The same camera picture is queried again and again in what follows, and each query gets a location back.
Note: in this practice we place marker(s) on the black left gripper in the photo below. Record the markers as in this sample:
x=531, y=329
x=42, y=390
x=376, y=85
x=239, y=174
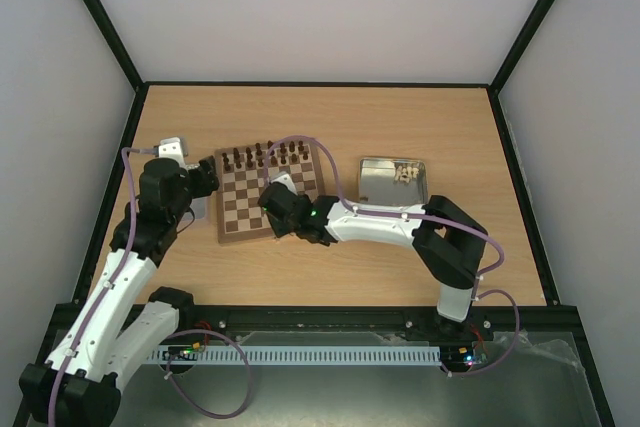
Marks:
x=206, y=177

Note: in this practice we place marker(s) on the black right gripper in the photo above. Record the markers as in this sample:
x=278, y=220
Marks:
x=273, y=205

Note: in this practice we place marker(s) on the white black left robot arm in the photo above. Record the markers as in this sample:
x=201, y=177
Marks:
x=82, y=380

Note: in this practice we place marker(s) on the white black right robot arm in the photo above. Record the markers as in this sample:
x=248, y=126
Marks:
x=449, y=242

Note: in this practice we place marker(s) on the wooden chess board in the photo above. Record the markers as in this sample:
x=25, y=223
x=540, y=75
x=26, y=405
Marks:
x=256, y=179

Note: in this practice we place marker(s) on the silver tin lid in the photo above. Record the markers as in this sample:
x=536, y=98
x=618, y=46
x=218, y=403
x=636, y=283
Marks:
x=199, y=208

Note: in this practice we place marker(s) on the gold metal tin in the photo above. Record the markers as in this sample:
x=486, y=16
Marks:
x=376, y=183

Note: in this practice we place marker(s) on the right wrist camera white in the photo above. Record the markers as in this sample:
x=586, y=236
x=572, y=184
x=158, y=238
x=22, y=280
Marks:
x=285, y=179

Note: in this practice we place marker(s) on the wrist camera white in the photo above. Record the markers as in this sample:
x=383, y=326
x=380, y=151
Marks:
x=285, y=179
x=173, y=148

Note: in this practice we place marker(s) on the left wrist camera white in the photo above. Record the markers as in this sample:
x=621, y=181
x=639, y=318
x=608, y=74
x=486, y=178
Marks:
x=173, y=148

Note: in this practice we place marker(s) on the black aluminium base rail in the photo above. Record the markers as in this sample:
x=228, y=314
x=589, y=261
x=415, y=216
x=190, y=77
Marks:
x=412, y=323

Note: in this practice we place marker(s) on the light blue cable duct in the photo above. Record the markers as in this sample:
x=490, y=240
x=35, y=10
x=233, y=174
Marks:
x=314, y=356

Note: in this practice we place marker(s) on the black frame post left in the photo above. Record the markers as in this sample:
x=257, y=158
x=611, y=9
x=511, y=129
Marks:
x=109, y=32

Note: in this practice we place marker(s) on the black frame post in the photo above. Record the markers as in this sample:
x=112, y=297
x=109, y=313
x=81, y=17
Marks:
x=526, y=34
x=109, y=32

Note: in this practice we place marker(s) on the black frame post right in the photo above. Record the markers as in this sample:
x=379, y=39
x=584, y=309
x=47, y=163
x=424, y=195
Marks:
x=526, y=34

